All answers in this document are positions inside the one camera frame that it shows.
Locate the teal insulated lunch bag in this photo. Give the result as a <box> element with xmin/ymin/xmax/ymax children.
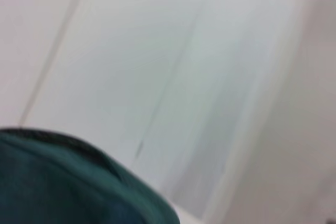
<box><xmin>0</xmin><ymin>127</ymin><xmax>182</xmax><ymax>224</ymax></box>

